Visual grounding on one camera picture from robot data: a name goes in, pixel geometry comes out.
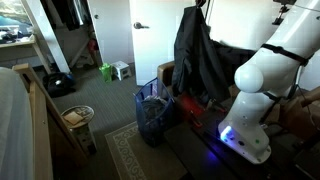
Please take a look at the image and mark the white mattress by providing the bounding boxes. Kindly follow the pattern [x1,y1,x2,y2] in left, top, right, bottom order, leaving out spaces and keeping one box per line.
[0,66,36,180]

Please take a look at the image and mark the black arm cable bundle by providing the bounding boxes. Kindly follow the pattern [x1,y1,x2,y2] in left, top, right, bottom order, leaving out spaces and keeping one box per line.
[259,41,320,125]

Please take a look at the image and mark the white step stool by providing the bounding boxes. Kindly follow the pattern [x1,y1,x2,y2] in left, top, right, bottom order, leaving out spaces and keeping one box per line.
[110,60,132,82]

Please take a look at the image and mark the white round bin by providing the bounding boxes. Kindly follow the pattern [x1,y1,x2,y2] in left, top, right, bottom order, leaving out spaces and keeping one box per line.
[60,105,98,157]

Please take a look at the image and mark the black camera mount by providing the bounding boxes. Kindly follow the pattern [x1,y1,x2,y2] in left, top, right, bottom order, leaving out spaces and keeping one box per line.
[271,0,297,26]

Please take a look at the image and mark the brown cardboard box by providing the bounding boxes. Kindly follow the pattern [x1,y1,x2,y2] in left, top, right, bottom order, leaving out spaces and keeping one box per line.
[279,87,320,141]

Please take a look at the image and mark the dark grey hoodie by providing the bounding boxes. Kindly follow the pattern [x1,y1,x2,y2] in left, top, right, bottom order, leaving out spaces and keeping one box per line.
[171,4,234,105]

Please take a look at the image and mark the wooden bed frame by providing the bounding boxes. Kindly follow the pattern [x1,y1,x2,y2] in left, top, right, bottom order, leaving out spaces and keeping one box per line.
[11,63,89,180]

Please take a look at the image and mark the hanging dark clothes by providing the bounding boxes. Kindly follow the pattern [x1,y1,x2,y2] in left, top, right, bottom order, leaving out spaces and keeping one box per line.
[39,0,91,32]

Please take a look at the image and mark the computer monitor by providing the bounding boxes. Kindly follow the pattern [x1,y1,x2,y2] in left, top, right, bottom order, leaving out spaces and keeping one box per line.
[0,0,33,29]

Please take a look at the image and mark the red orange garment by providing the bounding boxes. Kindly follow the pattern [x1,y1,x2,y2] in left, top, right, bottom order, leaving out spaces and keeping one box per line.
[181,96,206,128]

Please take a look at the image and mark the black garment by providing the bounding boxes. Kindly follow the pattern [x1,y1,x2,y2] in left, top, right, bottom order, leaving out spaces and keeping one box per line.
[213,39,258,84]

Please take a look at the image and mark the red bag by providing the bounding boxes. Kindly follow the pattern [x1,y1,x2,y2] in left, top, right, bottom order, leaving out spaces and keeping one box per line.
[87,38,100,53]

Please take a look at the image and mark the metal door lever handle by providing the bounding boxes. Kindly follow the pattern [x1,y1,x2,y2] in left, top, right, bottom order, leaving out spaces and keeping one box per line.
[133,21,150,30]

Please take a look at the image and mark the black robot platform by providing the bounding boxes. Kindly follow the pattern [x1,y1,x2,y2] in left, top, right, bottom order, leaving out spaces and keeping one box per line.
[163,99,320,180]

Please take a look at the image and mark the black backpack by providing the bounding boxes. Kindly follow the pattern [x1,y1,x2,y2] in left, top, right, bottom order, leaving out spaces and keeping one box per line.
[41,71,77,98]

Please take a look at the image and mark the wooden desk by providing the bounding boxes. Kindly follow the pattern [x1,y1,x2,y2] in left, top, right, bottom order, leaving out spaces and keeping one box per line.
[0,34,53,74]

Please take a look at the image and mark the grey patterned rug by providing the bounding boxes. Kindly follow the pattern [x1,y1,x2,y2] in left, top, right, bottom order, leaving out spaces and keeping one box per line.
[104,120,189,180]

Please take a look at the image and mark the blue mesh laundry bag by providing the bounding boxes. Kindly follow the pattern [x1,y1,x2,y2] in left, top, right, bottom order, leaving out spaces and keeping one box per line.
[134,77,176,148]

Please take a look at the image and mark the tan notebook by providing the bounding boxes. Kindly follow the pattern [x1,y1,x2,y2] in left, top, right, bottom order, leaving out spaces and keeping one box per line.
[63,111,84,126]

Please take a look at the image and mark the green bag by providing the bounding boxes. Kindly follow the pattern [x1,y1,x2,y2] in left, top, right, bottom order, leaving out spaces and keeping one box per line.
[98,62,114,83]

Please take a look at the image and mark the white closet door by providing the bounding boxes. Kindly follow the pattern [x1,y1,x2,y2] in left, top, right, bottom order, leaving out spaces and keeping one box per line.
[87,0,134,65]

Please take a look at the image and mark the black bar clamp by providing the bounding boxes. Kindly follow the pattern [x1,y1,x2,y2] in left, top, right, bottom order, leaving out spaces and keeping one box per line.
[206,99,228,114]

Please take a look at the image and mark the grey clothes in bag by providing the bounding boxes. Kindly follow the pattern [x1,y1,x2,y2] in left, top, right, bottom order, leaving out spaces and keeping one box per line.
[141,94,168,124]

